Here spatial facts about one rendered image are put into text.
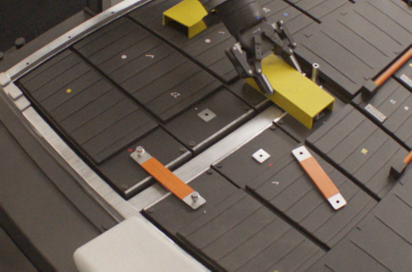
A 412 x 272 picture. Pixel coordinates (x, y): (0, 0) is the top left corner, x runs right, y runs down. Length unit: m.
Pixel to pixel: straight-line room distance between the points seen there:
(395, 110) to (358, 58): 0.16
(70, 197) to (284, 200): 0.34
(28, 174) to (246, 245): 0.35
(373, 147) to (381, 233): 0.21
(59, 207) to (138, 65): 0.44
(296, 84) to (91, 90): 0.36
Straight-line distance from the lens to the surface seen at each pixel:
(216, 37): 1.48
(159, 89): 1.37
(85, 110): 1.35
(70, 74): 1.42
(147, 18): 1.54
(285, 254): 1.14
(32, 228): 1.05
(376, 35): 1.56
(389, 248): 1.16
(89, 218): 1.05
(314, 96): 1.35
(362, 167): 1.27
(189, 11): 1.50
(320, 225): 1.18
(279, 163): 1.26
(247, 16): 1.34
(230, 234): 1.16
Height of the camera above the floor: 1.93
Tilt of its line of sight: 44 degrees down
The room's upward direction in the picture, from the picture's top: 1 degrees clockwise
